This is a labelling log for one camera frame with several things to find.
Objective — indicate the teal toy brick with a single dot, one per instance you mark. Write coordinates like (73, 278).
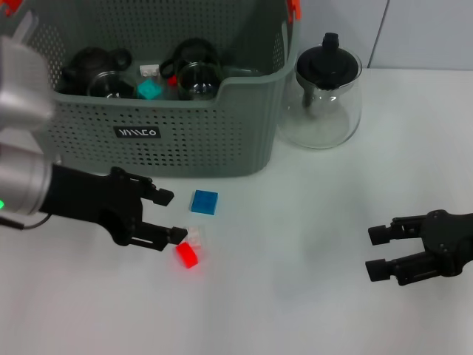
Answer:
(149, 90)

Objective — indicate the black teapot lid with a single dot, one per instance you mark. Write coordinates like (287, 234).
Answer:
(325, 64)

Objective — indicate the small red toy brick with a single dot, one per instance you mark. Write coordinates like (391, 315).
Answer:
(171, 80)

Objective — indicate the grey perforated storage basket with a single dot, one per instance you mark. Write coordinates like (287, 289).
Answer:
(203, 148)

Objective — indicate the white toy brick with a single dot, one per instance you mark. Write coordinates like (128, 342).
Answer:
(149, 69)
(196, 236)

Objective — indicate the clear glass teapot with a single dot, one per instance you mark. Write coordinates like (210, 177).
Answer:
(321, 129)

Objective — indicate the large red toy brick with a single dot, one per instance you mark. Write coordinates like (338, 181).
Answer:
(186, 255)

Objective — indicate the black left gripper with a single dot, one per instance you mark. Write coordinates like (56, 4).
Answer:
(85, 196)

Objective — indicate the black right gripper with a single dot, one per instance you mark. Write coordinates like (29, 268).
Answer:
(451, 240)

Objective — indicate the blue square toy brick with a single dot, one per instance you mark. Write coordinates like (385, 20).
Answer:
(204, 202)

